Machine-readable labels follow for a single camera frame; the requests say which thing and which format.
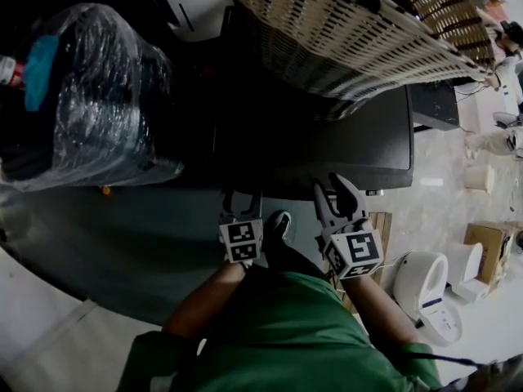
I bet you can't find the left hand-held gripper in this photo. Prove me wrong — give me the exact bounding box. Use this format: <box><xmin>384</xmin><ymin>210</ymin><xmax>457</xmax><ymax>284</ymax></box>
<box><xmin>218</xmin><ymin>189</ymin><xmax>265</xmax><ymax>265</ymax></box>

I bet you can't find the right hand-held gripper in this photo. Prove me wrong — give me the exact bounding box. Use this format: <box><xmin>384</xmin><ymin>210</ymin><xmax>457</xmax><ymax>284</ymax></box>
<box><xmin>312</xmin><ymin>172</ymin><xmax>385</xmax><ymax>281</ymax></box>

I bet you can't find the person's right forearm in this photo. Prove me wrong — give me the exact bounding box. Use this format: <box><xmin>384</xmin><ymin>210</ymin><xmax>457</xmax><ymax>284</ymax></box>
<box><xmin>342</xmin><ymin>272</ymin><xmax>422</xmax><ymax>347</ymax></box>

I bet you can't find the person's left forearm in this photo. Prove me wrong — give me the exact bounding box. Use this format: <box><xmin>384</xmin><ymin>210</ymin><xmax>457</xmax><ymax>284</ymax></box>
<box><xmin>162</xmin><ymin>260</ymin><xmax>247</xmax><ymax>339</ymax></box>

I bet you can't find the person's black shoe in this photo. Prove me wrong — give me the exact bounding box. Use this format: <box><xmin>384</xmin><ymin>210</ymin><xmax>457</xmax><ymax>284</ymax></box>
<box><xmin>262</xmin><ymin>210</ymin><xmax>293</xmax><ymax>245</ymax></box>

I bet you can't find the wooden pallet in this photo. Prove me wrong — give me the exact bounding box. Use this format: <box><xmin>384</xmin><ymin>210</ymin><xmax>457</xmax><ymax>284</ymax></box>
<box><xmin>366</xmin><ymin>212</ymin><xmax>394</xmax><ymax>286</ymax></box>

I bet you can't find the person's black trouser leg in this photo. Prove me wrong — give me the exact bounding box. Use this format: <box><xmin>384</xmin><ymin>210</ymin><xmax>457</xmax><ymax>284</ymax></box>
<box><xmin>261</xmin><ymin>234</ymin><xmax>330</xmax><ymax>282</ymax></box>

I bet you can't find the white toilet seat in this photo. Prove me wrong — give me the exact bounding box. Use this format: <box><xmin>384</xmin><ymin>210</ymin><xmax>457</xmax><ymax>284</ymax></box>
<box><xmin>392</xmin><ymin>250</ymin><xmax>463</xmax><ymax>347</ymax></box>

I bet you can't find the black cabinet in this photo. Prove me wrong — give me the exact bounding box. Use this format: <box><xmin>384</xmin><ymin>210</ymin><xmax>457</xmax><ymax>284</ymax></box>
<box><xmin>409</xmin><ymin>76</ymin><xmax>461</xmax><ymax>133</ymax></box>

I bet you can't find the person's green shirt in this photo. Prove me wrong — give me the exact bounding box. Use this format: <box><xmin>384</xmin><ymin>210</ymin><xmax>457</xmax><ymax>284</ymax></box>
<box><xmin>117</xmin><ymin>270</ymin><xmax>443</xmax><ymax>392</ymax></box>

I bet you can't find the cardboard box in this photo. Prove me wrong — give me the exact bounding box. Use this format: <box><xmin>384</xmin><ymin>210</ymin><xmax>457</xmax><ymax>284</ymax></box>
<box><xmin>463</xmin><ymin>220</ymin><xmax>521</xmax><ymax>286</ymax></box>

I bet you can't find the beige woven laundry basket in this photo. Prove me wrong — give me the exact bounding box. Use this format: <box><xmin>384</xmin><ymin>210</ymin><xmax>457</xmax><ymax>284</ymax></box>
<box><xmin>226</xmin><ymin>0</ymin><xmax>498</xmax><ymax>123</ymax></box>

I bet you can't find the plastic-wrapped black bundle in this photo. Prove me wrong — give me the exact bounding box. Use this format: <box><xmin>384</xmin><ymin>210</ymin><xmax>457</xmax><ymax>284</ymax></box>
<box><xmin>0</xmin><ymin>2</ymin><xmax>186</xmax><ymax>194</ymax></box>

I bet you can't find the white appliance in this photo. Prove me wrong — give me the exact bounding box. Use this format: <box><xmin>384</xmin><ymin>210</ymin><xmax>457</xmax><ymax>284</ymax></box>
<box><xmin>154</xmin><ymin>0</ymin><xmax>235</xmax><ymax>42</ymax></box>

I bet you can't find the blue cloth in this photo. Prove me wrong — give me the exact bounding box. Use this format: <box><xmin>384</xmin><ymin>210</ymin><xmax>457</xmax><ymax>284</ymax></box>
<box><xmin>24</xmin><ymin>34</ymin><xmax>60</xmax><ymax>112</ymax></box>

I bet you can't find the red and white bottle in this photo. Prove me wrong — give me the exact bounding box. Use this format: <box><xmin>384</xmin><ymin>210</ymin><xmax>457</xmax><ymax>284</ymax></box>
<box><xmin>0</xmin><ymin>54</ymin><xmax>28</xmax><ymax>90</ymax></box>

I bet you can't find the black cable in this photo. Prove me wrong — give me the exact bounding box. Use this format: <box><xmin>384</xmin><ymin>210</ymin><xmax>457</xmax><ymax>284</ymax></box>
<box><xmin>398</xmin><ymin>350</ymin><xmax>485</xmax><ymax>368</ymax></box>

